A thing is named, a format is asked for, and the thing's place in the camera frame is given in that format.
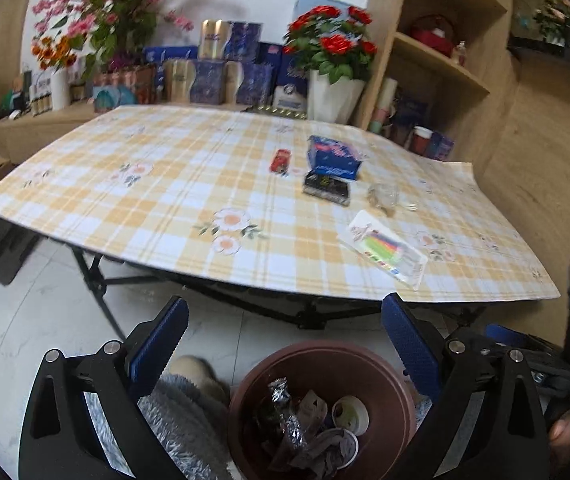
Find white cylinder vase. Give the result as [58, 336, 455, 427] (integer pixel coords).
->
[52, 67, 70, 111]

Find pack of coloured markers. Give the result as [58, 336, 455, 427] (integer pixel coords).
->
[337, 210, 428, 291]

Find teal round box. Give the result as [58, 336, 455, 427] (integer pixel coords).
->
[92, 85, 136, 113]

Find black folding table frame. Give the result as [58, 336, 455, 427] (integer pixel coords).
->
[72, 250, 486, 331]

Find pink blossom plant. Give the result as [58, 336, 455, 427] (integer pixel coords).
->
[30, 0, 230, 81]

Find purple box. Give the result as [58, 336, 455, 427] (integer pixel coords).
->
[430, 132, 456, 162]

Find stack of paper cups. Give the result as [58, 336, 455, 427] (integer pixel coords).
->
[369, 77, 398, 136]

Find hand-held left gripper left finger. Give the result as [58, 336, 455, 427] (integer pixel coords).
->
[17, 296, 190, 480]

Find row of blue gift boxes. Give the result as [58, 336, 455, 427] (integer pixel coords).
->
[142, 19, 310, 121]

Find black gold flat box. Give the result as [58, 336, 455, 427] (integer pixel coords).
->
[250, 105, 308, 120]

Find row of small bottles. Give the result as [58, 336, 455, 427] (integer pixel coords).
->
[30, 72, 53, 116]

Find brown crumpled wrapper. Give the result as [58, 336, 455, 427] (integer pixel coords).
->
[295, 390, 328, 428]

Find brown round bin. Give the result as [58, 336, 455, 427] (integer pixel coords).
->
[227, 340, 418, 480]

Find white flower wrap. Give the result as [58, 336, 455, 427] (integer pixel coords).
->
[307, 70, 366, 123]

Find grey fleece clothing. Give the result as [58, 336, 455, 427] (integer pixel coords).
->
[82, 372, 230, 480]

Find red rose bouquet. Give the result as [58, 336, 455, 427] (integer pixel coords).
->
[282, 5, 378, 83]

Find wooden shelf unit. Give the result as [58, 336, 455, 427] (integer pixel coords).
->
[0, 0, 516, 166]

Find table with checkered yellow cloth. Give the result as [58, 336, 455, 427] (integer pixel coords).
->
[0, 105, 562, 303]

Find glass cup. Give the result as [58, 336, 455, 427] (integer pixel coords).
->
[367, 183, 400, 213]

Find crumpled foil wrapper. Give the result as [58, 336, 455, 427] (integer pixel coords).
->
[267, 377, 296, 411]

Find beige fluffy slipper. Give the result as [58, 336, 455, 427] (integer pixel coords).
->
[170, 355, 230, 396]

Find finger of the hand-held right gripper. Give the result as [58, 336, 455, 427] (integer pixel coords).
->
[485, 324, 533, 353]

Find orange flowers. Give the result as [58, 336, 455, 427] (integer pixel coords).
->
[32, 35, 78, 71]

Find paper cup with purple inside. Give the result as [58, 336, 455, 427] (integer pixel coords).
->
[322, 430, 360, 468]

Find white paper cup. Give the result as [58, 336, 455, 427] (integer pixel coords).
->
[332, 396, 370, 435]

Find light blue board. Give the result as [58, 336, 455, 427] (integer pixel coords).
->
[292, 0, 360, 26]

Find blue box with pink print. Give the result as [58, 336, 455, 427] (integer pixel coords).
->
[306, 135, 366, 181]

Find dark sideboard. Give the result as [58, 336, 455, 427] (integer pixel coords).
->
[507, 35, 570, 76]

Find red cup with white lid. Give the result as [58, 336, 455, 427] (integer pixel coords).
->
[410, 126, 433, 157]

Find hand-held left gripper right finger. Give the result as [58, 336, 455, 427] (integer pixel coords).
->
[381, 292, 550, 480]

